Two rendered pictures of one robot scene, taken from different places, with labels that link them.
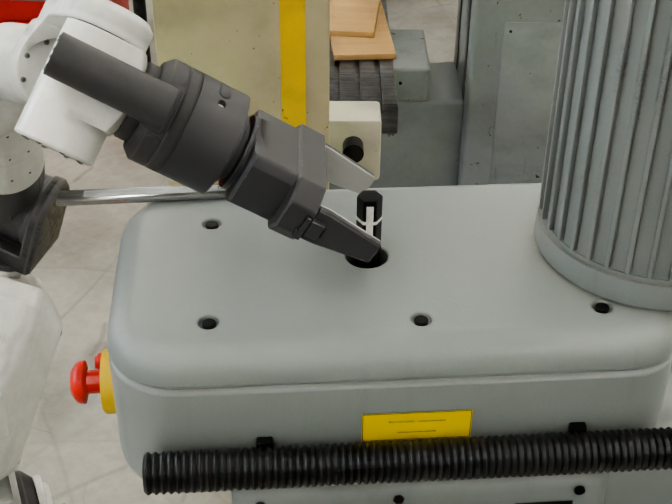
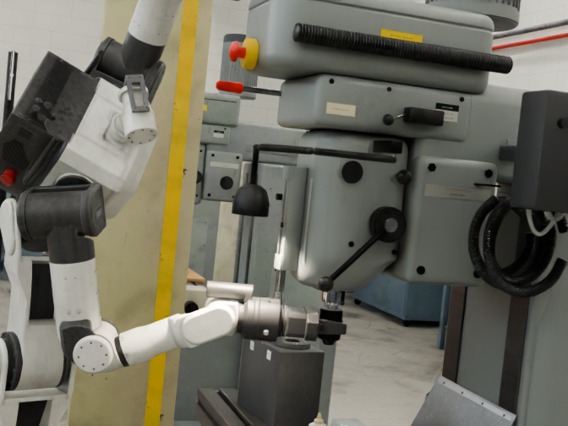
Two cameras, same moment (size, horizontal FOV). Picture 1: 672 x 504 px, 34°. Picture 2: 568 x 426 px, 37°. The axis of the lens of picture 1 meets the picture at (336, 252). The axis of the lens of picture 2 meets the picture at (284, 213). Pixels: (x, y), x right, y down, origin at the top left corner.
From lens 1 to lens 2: 1.35 m
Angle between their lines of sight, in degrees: 34
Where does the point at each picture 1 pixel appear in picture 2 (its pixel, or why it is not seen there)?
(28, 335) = not seen: hidden behind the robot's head
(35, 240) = (154, 82)
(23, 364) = not seen: hidden behind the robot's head
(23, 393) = (144, 151)
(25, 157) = (170, 19)
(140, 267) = not seen: outside the picture
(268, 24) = (158, 196)
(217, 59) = (124, 215)
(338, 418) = (371, 29)
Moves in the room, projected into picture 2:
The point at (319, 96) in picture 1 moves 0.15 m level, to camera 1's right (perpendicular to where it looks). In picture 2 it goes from (183, 247) to (221, 249)
